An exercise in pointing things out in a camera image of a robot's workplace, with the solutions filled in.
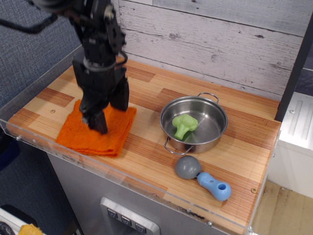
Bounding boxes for stainless steel pot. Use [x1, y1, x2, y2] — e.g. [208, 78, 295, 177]
[159, 92, 228, 155]

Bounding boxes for dark grey right post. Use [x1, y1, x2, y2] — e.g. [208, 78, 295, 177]
[275, 16, 313, 122]

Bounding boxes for yellow cloth piece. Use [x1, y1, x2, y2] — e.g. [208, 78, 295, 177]
[18, 224, 44, 235]

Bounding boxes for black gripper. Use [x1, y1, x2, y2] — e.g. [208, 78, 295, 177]
[72, 57, 129, 134]

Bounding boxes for clear acrylic table guard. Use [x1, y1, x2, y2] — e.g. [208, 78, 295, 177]
[0, 55, 280, 235]

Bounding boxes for orange cloth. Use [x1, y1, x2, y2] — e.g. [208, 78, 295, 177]
[56, 100, 137, 157]

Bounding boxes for grey and blue toy ladle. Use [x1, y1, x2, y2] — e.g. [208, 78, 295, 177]
[175, 155, 232, 201]

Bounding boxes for silver button panel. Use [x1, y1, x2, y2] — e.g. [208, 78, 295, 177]
[100, 197, 160, 235]

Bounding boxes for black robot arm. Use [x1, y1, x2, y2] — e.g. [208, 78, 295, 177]
[31, 0, 129, 134]

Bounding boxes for green toy broccoli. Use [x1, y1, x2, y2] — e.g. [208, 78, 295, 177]
[172, 114, 198, 140]

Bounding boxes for white aluminium rail block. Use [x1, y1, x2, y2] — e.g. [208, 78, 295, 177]
[268, 92, 313, 198]

